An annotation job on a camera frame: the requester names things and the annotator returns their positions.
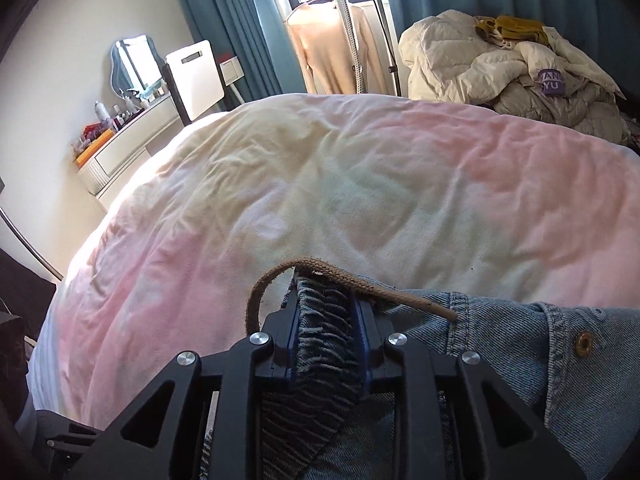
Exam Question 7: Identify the white side table red top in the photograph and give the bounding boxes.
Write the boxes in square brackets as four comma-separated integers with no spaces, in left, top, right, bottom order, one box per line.
[217,52,247,111]

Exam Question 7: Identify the curved metal tube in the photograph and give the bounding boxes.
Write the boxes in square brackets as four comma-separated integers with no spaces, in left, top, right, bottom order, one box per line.
[0,205,66,282]

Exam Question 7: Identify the wavy vanity mirror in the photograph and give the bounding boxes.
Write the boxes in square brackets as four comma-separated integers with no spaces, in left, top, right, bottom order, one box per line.
[110,35,167,102]

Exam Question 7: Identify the blue denim jeans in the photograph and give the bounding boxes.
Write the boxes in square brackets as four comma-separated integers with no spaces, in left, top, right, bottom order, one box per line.
[197,257,640,480]

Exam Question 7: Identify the garment steamer stand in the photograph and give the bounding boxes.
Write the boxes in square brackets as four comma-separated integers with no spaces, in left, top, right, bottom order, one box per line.
[300,0,402,97]

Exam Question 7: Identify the white vanity desk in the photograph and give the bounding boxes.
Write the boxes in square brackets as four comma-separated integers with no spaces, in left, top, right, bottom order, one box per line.
[75,92,184,199]

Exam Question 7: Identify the beige sweater on hanger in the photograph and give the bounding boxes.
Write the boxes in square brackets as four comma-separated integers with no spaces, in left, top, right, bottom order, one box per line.
[286,0,392,96]

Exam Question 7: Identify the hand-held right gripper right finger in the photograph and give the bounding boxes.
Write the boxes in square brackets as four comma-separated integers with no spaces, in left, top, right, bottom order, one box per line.
[350,300,588,480]

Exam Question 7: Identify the white chair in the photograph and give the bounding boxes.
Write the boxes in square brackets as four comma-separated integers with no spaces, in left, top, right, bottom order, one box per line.
[162,40,227,127]

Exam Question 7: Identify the mustard yellow garment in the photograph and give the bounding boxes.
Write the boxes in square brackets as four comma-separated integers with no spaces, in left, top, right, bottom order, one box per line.
[475,15,549,44]

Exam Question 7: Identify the orange box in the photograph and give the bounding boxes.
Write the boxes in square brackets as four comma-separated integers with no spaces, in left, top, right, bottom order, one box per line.
[74,127,117,167]

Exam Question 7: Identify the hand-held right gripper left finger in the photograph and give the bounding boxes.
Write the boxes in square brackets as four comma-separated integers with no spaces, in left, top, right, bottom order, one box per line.
[65,305,301,480]

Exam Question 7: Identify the pile of cream quilted jackets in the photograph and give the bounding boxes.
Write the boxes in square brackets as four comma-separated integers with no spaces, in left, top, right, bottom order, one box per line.
[398,9,626,112]

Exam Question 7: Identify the pastel pink bed blanket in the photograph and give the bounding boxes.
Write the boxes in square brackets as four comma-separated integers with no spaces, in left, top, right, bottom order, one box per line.
[27,92,640,432]

